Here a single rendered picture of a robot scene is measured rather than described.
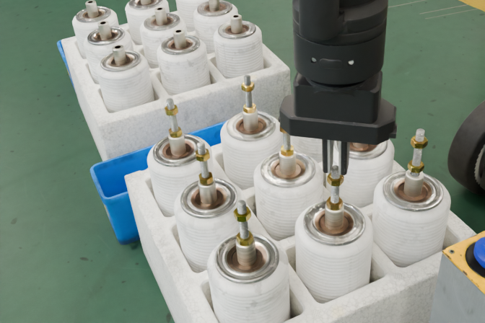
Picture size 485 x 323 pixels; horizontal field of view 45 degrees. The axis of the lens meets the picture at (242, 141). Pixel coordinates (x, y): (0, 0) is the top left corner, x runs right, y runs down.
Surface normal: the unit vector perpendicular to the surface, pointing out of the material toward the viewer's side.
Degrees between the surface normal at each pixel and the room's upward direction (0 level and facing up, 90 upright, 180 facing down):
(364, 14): 45
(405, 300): 90
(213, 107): 90
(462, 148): 73
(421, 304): 90
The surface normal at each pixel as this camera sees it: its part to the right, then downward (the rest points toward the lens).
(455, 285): -0.90, 0.31
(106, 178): 0.42, 0.49
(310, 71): -0.69, 0.48
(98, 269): -0.07, -0.80
